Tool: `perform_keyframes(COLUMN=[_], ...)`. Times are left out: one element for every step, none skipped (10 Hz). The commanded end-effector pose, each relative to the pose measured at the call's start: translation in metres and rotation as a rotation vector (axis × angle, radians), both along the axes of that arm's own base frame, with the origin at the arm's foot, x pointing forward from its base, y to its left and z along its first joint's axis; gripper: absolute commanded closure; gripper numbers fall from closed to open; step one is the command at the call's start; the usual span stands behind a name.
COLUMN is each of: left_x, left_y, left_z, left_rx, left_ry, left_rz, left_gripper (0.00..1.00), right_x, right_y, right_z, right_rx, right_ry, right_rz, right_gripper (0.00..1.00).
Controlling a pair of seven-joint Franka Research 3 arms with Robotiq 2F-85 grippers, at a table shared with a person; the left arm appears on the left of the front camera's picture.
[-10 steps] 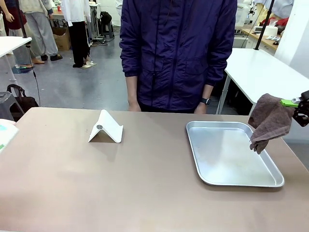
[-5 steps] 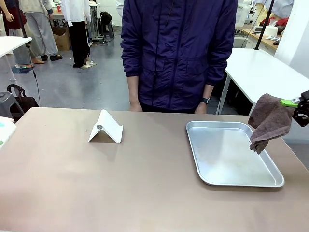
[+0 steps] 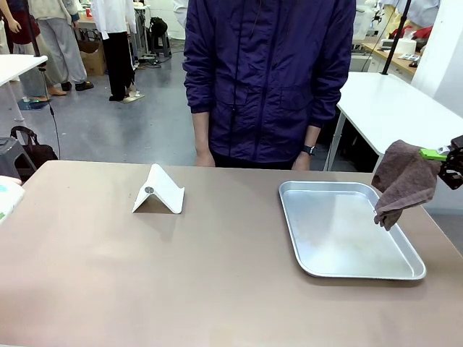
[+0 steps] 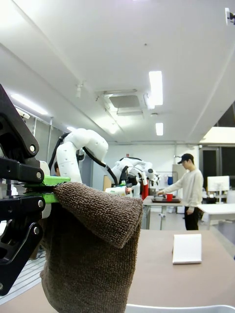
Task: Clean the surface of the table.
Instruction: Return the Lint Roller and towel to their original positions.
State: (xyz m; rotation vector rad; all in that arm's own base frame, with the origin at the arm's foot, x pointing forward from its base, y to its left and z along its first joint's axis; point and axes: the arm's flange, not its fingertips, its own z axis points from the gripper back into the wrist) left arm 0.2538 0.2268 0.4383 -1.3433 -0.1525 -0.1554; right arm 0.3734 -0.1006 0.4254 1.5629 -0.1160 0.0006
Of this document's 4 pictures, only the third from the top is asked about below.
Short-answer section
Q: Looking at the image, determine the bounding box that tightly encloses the grey plastic stool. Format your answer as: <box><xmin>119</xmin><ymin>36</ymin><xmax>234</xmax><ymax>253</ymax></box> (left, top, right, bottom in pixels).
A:
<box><xmin>0</xmin><ymin>137</ymin><xmax>38</xmax><ymax>181</ymax></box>

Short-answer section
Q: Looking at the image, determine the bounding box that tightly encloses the small white table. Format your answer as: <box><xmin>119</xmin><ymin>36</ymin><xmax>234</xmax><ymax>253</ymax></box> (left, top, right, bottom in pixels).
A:
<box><xmin>0</xmin><ymin>53</ymin><xmax>49</xmax><ymax>123</ymax></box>

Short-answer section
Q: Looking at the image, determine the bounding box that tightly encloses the white folding phone stand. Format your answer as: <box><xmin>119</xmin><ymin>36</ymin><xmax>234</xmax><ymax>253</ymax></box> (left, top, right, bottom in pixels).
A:
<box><xmin>132</xmin><ymin>163</ymin><xmax>186</xmax><ymax>215</ymax></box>

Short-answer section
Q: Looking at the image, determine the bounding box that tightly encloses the bystander in dark red top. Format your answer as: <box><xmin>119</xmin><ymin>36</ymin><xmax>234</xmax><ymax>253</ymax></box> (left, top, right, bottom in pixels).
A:
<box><xmin>0</xmin><ymin>0</ymin><xmax>69</xmax><ymax>103</ymax></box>

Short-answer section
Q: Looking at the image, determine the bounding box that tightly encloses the white roll with green print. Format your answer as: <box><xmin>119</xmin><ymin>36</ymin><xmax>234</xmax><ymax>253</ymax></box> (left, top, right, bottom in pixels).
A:
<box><xmin>0</xmin><ymin>176</ymin><xmax>25</xmax><ymax>225</ymax></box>

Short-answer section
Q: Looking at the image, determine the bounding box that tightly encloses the brown terry towel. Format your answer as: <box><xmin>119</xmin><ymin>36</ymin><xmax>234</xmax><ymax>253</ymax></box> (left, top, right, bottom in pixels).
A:
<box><xmin>371</xmin><ymin>140</ymin><xmax>441</xmax><ymax>232</ymax></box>

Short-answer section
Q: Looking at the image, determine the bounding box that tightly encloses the person's right hand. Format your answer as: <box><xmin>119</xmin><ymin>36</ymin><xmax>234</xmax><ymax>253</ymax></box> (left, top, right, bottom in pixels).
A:
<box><xmin>195</xmin><ymin>147</ymin><xmax>217</xmax><ymax>168</ymax></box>

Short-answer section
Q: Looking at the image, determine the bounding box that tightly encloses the silver metal tray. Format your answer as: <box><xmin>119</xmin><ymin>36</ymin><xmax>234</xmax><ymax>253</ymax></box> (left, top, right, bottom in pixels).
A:
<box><xmin>278</xmin><ymin>180</ymin><xmax>427</xmax><ymax>281</ymax></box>

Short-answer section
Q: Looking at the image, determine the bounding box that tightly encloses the person's left hand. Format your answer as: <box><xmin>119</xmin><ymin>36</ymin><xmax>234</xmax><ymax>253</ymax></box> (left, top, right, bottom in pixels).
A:
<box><xmin>291</xmin><ymin>154</ymin><xmax>313</xmax><ymax>171</ymax></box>

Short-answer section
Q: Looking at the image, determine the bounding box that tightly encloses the black stool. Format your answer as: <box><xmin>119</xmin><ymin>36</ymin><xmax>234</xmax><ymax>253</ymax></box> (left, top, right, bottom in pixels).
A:
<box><xmin>147</xmin><ymin>17</ymin><xmax>174</xmax><ymax>59</ymax></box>

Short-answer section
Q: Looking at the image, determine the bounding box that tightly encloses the person's right forearm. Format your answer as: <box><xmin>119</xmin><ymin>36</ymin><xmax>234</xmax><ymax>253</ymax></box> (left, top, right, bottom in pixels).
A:
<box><xmin>191</xmin><ymin>111</ymin><xmax>215</xmax><ymax>150</ymax></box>

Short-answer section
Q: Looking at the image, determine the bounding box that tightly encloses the black stand pole with cable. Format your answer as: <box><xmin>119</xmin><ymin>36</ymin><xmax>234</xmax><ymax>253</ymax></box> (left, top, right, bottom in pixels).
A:
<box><xmin>27</xmin><ymin>0</ymin><xmax>63</xmax><ymax>160</ymax></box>

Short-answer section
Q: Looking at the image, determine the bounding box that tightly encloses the cardboard box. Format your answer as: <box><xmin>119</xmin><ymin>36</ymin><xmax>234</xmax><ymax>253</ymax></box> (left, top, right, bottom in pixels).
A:
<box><xmin>78</xmin><ymin>38</ymin><xmax>109</xmax><ymax>77</ymax></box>

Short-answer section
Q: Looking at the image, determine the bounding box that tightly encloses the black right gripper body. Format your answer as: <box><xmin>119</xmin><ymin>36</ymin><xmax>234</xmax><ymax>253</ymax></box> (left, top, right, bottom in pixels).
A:
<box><xmin>438</xmin><ymin>135</ymin><xmax>463</xmax><ymax>191</ymax></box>

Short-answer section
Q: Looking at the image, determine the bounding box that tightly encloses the person in purple jacket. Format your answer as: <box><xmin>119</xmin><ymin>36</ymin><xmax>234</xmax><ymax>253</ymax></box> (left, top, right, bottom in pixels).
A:
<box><xmin>182</xmin><ymin>0</ymin><xmax>357</xmax><ymax>171</ymax></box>

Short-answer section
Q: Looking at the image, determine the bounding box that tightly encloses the bystander in grey trousers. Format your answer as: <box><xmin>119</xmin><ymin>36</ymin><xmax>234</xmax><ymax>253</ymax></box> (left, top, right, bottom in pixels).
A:
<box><xmin>30</xmin><ymin>0</ymin><xmax>95</xmax><ymax>92</ymax></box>

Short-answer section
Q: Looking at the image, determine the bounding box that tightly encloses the wooden workbench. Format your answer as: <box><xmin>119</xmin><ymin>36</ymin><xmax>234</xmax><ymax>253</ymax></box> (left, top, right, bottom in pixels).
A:
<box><xmin>360</xmin><ymin>42</ymin><xmax>421</xmax><ymax>77</ymax></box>

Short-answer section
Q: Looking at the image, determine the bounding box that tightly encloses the large white table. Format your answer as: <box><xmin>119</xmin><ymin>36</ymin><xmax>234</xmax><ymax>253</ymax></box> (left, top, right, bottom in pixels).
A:
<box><xmin>323</xmin><ymin>71</ymin><xmax>463</xmax><ymax>173</ymax></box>

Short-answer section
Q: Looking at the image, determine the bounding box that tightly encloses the bystander in black trousers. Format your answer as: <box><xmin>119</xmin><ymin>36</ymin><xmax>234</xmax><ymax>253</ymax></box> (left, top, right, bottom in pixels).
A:
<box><xmin>90</xmin><ymin>0</ymin><xmax>137</xmax><ymax>103</ymax></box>

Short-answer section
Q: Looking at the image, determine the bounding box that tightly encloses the black bag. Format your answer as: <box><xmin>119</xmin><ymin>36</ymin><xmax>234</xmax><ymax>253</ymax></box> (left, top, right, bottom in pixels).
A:
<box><xmin>9</xmin><ymin>125</ymin><xmax>59</xmax><ymax>181</ymax></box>

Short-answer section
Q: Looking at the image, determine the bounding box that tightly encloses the black camera pole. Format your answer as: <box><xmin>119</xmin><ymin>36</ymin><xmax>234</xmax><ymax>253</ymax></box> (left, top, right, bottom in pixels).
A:
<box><xmin>381</xmin><ymin>0</ymin><xmax>414</xmax><ymax>77</ymax></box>

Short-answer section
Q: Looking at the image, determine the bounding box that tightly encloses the person's left forearm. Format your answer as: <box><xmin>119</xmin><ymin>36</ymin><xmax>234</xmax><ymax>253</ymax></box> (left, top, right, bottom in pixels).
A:
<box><xmin>302</xmin><ymin>124</ymin><xmax>323</xmax><ymax>148</ymax></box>

